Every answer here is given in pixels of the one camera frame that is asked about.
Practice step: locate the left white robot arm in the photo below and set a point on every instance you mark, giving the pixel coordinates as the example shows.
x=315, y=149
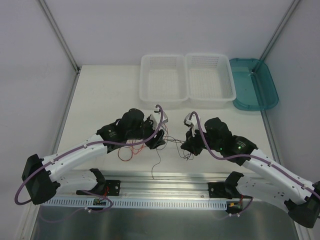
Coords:
x=44, y=177

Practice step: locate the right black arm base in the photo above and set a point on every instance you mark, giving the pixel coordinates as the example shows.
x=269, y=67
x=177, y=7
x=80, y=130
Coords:
x=222, y=190

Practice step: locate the teal plastic tray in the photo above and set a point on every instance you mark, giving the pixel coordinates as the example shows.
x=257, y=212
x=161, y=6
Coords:
x=254, y=85

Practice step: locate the slotted white cable duct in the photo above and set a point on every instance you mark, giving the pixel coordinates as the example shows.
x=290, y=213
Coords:
x=135, y=203

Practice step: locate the left white perforated basket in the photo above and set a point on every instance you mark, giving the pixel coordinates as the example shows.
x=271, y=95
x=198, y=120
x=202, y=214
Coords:
x=162, y=81

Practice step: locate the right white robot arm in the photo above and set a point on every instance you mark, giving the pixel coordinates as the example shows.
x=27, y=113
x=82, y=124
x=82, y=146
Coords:
x=298, y=197

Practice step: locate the right white perforated basket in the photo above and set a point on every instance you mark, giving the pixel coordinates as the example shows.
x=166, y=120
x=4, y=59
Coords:
x=209, y=79

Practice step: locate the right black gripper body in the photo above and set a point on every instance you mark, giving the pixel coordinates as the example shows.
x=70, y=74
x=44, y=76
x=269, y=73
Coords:
x=191, y=144

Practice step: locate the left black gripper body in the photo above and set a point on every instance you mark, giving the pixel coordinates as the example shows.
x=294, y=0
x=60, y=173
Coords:
x=157, y=139

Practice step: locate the white perforated basket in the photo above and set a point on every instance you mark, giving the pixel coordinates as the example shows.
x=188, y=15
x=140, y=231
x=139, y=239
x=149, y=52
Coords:
x=209, y=79
x=162, y=81

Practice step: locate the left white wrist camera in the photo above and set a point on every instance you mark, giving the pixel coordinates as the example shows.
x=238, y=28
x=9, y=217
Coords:
x=158, y=118

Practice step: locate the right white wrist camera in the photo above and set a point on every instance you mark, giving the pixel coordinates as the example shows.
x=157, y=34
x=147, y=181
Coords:
x=193, y=122

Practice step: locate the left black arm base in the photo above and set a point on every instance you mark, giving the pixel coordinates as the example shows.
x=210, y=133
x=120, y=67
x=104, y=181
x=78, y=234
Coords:
x=111, y=188

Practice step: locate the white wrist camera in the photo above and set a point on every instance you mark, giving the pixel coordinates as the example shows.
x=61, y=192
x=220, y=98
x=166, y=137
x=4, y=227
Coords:
x=193, y=122
x=158, y=118

